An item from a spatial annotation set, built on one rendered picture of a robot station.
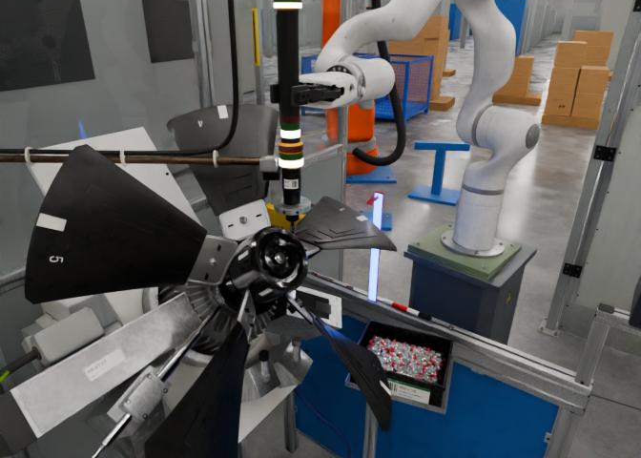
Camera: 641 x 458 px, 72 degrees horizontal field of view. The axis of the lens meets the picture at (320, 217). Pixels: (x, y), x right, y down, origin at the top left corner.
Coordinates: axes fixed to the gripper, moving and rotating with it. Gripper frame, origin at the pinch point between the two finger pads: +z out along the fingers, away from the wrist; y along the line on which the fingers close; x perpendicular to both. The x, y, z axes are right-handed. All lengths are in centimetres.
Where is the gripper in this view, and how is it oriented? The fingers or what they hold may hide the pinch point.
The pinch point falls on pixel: (288, 93)
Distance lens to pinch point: 78.1
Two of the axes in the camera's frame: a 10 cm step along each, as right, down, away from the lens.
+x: 0.2, -9.1, -4.0
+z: -5.8, 3.2, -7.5
